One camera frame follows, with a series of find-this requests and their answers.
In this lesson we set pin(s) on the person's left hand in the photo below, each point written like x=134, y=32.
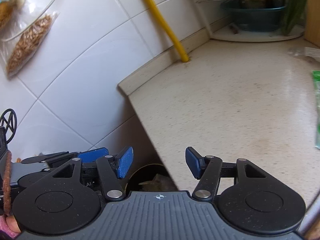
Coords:
x=13, y=225

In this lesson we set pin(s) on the yellow pipe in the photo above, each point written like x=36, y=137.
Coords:
x=162, y=22

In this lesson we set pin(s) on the green bumpy gourd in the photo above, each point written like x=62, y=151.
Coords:
x=295, y=10

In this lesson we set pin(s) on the bag of yellow dried food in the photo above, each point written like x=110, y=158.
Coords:
x=6, y=12

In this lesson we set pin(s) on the black waste bin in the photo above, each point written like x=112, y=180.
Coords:
x=135, y=177

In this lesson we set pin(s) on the teal plastic basin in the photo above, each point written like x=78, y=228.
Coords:
x=252, y=17

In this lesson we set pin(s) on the person's left forearm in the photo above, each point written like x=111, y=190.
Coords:
x=3, y=227

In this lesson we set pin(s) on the green printed packet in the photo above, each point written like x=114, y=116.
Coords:
x=317, y=110

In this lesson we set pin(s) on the wooden cutting board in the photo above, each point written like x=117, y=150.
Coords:
x=315, y=232

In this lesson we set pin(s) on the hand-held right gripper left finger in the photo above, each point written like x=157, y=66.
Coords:
x=125, y=162

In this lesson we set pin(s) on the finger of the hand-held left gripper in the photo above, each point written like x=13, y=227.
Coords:
x=50, y=156
x=92, y=154

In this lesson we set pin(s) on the clear printed plastic wrapper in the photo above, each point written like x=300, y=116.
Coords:
x=310, y=53

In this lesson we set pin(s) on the clear bag of brown grains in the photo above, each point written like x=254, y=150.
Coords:
x=27, y=45

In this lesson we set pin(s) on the wooden knife block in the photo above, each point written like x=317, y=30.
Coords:
x=313, y=12

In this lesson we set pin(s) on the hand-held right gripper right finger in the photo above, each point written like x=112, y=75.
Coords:
x=193, y=162

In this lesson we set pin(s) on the white corner rack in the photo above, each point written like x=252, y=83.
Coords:
x=250, y=38

